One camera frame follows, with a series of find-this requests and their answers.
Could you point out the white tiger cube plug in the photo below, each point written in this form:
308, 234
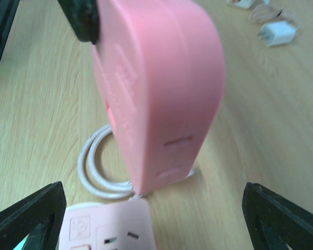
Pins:
242, 4

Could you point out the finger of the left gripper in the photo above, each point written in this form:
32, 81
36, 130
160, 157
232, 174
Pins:
83, 17

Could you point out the white charger plug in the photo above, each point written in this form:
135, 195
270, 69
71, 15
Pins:
277, 33

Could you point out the red pink plug adapter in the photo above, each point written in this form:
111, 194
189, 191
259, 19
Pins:
160, 70

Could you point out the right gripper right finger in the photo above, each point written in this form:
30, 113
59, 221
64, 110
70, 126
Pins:
274, 222

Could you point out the pale pink socket cube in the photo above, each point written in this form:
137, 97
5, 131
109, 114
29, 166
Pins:
119, 225

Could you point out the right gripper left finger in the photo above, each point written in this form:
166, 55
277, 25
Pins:
37, 218

